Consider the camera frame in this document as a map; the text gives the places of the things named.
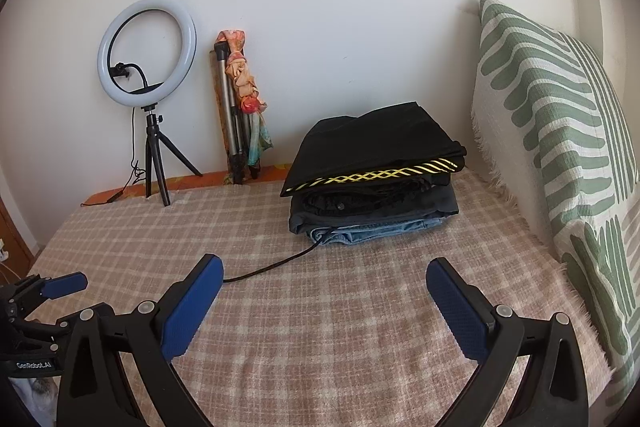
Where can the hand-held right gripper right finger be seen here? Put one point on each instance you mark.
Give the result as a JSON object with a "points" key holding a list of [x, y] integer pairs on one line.
{"points": [[457, 307]]}

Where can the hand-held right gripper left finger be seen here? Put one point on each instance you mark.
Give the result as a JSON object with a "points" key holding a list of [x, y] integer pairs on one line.
{"points": [[192, 307]]}

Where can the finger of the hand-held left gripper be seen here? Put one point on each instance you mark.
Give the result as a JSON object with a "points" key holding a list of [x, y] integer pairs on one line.
{"points": [[65, 284], [67, 324]]}

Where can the black pants with yellow print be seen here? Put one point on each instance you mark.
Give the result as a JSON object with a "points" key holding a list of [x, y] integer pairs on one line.
{"points": [[380, 137]]}

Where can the folded dark grey pants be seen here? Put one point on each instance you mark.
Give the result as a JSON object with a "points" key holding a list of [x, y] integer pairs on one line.
{"points": [[430, 204]]}

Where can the folded black pants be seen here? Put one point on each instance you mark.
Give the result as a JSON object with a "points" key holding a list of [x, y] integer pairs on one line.
{"points": [[350, 199]]}

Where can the wooden furniture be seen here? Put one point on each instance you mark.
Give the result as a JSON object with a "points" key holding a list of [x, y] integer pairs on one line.
{"points": [[10, 237]]}

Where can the folded blue jeans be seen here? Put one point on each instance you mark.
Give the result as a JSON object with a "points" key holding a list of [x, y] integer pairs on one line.
{"points": [[390, 229]]}

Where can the pink plaid blanket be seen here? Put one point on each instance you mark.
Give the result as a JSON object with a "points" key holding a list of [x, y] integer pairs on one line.
{"points": [[325, 307]]}

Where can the small black tripod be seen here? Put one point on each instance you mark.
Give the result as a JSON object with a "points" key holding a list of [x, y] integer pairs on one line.
{"points": [[152, 142]]}

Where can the folded silver tripod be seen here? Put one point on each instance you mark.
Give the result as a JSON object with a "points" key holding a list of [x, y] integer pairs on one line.
{"points": [[231, 117]]}

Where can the green and white patterned pillow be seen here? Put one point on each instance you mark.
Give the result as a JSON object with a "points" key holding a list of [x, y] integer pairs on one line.
{"points": [[550, 107]]}

